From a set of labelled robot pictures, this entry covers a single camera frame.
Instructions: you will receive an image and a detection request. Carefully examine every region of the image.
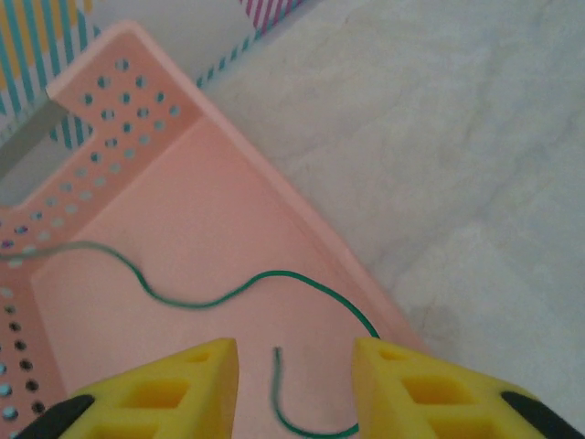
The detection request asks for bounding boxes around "pink plastic basket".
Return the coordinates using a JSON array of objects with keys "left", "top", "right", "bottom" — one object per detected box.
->
[{"left": 0, "top": 20, "right": 429, "bottom": 439}]

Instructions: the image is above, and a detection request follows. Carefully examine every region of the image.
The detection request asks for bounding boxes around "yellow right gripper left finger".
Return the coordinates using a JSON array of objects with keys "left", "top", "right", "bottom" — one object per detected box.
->
[{"left": 13, "top": 337, "right": 240, "bottom": 439}]

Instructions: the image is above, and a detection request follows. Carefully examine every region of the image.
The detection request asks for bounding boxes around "thin green wire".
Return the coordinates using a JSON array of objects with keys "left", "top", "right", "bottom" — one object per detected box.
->
[{"left": 0, "top": 241, "right": 381, "bottom": 438}]

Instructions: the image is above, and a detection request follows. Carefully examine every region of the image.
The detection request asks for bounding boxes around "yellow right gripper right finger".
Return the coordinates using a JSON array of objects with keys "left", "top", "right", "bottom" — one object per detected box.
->
[{"left": 355, "top": 337, "right": 585, "bottom": 439}]

